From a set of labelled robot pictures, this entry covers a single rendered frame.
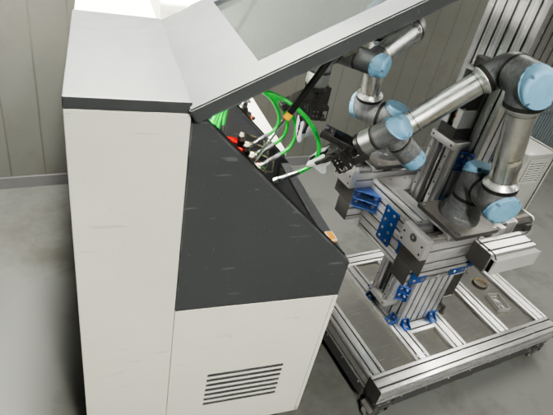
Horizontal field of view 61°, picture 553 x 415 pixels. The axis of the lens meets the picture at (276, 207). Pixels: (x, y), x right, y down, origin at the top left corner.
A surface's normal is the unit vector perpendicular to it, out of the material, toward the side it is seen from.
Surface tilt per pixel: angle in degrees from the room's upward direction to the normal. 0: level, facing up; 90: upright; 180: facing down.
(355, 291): 0
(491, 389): 0
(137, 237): 90
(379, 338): 0
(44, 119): 90
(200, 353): 90
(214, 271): 90
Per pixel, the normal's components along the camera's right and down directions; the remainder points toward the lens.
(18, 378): 0.18, -0.81
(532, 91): 0.14, 0.47
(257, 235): 0.29, 0.58
